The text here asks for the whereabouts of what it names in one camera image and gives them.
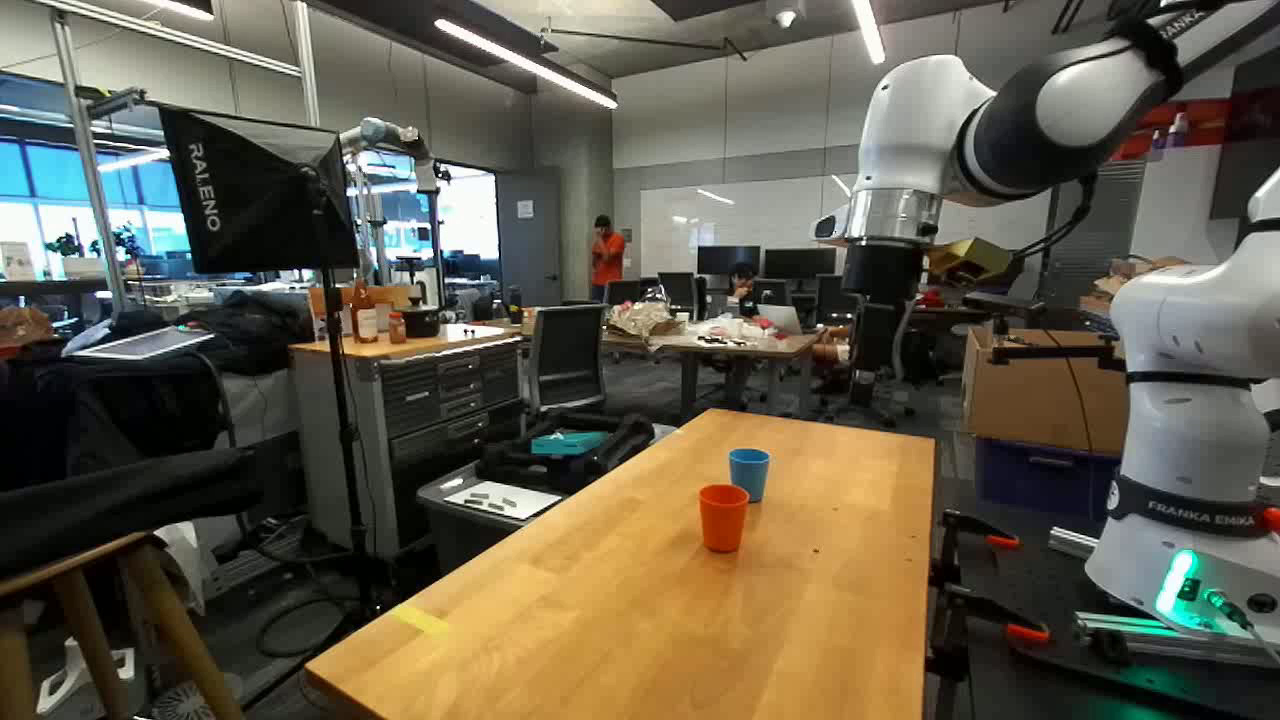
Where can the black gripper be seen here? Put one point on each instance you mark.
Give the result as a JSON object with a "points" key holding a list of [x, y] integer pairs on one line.
{"points": [[880, 287]]}

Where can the orange plastic cup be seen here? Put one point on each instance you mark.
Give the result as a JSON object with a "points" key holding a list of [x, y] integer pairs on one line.
{"points": [[720, 522]]}

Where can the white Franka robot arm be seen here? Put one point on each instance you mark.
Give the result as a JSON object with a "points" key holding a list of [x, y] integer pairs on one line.
{"points": [[922, 133]]}

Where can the blue plastic cup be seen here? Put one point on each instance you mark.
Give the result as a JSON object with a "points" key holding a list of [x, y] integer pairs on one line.
{"points": [[750, 475]]}

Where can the black computer monitor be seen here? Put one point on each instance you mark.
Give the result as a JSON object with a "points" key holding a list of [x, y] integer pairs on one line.
{"points": [[729, 262], [801, 267]]}

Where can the cluttered work table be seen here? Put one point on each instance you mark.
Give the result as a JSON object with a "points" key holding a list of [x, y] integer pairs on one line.
{"points": [[725, 344]]}

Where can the brown cardboard box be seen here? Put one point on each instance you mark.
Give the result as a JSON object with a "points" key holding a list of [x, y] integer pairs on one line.
{"points": [[1042, 393]]}

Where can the blue storage bin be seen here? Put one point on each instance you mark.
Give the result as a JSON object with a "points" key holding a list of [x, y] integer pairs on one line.
{"points": [[1042, 482]]}

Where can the person in orange shirt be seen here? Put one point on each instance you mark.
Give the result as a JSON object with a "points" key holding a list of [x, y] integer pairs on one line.
{"points": [[610, 259]]}

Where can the black mesh office chair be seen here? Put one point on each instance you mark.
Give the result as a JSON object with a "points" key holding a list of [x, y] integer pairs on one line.
{"points": [[571, 354]]}

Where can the black bag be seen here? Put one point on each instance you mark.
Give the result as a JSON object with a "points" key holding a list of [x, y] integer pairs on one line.
{"points": [[587, 466]]}

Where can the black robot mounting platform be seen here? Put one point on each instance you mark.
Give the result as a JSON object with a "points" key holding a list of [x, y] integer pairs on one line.
{"points": [[1053, 586]]}

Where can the teal case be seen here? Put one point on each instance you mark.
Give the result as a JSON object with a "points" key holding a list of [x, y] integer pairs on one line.
{"points": [[571, 445]]}

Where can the grey door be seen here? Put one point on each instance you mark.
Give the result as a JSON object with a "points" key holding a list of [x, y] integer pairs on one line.
{"points": [[534, 241]]}

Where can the grey white box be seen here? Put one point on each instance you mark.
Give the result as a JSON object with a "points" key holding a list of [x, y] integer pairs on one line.
{"points": [[484, 506]]}

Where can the black pot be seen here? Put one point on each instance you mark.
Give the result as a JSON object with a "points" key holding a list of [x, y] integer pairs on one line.
{"points": [[423, 320]]}

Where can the grey drawer tool cabinet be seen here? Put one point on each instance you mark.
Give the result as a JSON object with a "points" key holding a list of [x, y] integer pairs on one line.
{"points": [[426, 413]]}

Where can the orange bottles on cabinet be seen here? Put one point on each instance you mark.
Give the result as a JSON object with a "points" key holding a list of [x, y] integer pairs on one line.
{"points": [[371, 320]]}

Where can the black light stand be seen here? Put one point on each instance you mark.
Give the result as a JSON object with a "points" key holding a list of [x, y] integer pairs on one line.
{"points": [[346, 402]]}

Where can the black softbox light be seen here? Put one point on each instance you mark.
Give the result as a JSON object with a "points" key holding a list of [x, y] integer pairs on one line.
{"points": [[260, 195]]}

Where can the black draped clothing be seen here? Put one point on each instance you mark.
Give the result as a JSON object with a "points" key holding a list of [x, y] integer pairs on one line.
{"points": [[252, 335]]}

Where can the black cloth on stool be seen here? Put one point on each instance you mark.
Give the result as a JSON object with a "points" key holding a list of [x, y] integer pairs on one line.
{"points": [[104, 503]]}

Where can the wooden stool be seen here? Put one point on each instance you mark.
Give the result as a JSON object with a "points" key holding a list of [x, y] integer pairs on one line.
{"points": [[81, 586]]}

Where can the wall whiteboard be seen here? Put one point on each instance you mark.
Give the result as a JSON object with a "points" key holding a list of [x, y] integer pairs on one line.
{"points": [[744, 220]]}

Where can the aluminium rail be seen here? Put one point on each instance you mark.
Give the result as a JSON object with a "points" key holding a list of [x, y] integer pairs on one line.
{"points": [[1144, 637]]}

